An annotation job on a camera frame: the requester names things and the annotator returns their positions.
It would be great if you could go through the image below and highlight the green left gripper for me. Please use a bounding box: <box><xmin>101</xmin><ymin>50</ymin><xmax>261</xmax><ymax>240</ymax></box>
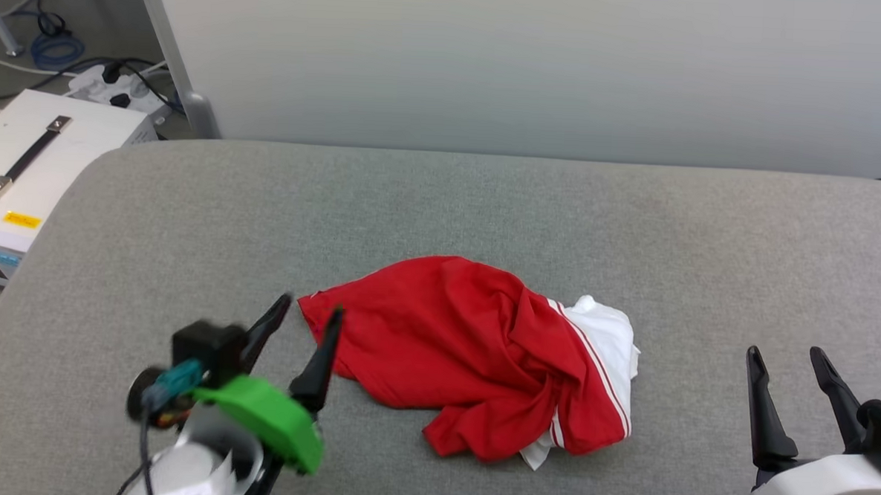
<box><xmin>189</xmin><ymin>289</ymin><xmax>345</xmax><ymax>495</ymax></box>

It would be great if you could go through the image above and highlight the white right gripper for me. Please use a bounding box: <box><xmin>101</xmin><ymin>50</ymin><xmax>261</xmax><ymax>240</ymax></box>
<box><xmin>740</xmin><ymin>343</ymin><xmax>881</xmax><ymax>495</ymax></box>

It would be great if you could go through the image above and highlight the red and white garment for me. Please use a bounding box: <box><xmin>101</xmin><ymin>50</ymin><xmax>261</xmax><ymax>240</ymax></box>
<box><xmin>290</xmin><ymin>249</ymin><xmax>645</xmax><ymax>476</ymax></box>

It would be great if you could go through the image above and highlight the white equipment case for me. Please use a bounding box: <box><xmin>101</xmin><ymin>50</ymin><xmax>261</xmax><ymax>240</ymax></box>
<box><xmin>0</xmin><ymin>88</ymin><xmax>160</xmax><ymax>294</ymax></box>

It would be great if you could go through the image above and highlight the white power strip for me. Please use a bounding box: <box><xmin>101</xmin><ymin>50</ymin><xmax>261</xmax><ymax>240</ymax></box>
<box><xmin>66</xmin><ymin>60</ymin><xmax>172</xmax><ymax>116</ymax></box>

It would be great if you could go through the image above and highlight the grey metal partition post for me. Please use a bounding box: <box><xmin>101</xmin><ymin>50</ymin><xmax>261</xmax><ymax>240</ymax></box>
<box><xmin>126</xmin><ymin>0</ymin><xmax>227</xmax><ymax>140</ymax></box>

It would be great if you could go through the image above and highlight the black case handle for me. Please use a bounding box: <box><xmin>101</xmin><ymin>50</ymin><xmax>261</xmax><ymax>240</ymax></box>
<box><xmin>0</xmin><ymin>113</ymin><xmax>73</xmax><ymax>202</ymax></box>

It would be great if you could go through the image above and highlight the black floor cable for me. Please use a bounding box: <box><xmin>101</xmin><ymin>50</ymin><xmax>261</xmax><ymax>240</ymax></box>
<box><xmin>0</xmin><ymin>51</ymin><xmax>186</xmax><ymax>114</ymax></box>

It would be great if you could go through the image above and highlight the blue coiled cable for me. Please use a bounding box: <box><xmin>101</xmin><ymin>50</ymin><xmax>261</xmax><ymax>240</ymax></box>
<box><xmin>29</xmin><ymin>30</ymin><xmax>86</xmax><ymax>71</ymax></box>

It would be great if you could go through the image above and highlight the white floor cable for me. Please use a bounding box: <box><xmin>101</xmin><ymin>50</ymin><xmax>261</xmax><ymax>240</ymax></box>
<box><xmin>0</xmin><ymin>0</ymin><xmax>84</xmax><ymax>78</ymax></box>

